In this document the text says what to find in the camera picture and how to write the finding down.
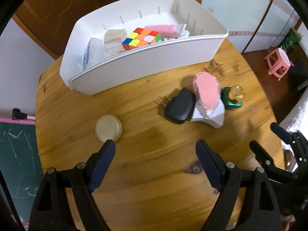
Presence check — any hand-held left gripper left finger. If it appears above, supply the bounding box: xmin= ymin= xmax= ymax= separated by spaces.
xmin=28 ymin=139 xmax=116 ymax=231

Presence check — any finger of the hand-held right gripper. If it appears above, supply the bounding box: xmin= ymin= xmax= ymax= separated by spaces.
xmin=270 ymin=122 xmax=308 ymax=171
xmin=249 ymin=140 xmax=299 ymax=181

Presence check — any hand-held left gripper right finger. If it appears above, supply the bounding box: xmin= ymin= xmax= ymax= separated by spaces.
xmin=195 ymin=139 xmax=282 ymax=231

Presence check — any round beige case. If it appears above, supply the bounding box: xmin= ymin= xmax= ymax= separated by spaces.
xmin=95 ymin=115 xmax=122 ymax=142

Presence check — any white plastic bin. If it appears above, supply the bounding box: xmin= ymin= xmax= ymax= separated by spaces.
xmin=59 ymin=0 xmax=229 ymax=96

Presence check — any clear plastic box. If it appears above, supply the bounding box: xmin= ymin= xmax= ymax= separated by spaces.
xmin=103 ymin=42 xmax=124 ymax=59

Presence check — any beige wedge box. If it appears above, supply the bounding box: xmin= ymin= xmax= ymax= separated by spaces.
xmin=104 ymin=28 xmax=127 ymax=46

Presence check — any colourful puzzle cube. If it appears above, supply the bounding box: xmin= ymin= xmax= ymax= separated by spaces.
xmin=122 ymin=28 xmax=162 ymax=51

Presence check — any pink comb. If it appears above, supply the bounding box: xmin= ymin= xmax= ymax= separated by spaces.
xmin=144 ymin=23 xmax=190 ymax=39

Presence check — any white blanket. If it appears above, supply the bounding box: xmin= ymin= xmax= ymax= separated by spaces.
xmin=280 ymin=94 xmax=308 ymax=135

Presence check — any white angular plastic stand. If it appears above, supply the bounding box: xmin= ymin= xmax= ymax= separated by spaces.
xmin=191 ymin=99 xmax=226 ymax=129

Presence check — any black power adapter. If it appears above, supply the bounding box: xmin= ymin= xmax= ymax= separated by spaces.
xmin=159 ymin=87 xmax=196 ymax=125

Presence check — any pink plastic stool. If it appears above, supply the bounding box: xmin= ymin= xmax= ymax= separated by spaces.
xmin=265 ymin=48 xmax=294 ymax=80

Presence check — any green chalkboard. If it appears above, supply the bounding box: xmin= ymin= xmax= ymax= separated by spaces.
xmin=0 ymin=118 xmax=45 ymax=222

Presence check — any green bag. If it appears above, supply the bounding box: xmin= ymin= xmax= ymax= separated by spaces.
xmin=280 ymin=28 xmax=302 ymax=53

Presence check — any black chalkboard clamp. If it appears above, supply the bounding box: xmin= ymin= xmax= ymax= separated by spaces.
xmin=12 ymin=108 xmax=28 ymax=121

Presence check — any pale blue wardrobe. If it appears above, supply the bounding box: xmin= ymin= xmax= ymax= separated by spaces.
xmin=201 ymin=0 xmax=302 ymax=53

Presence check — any brown wooden door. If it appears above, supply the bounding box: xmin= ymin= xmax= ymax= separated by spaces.
xmin=12 ymin=0 xmax=116 ymax=60

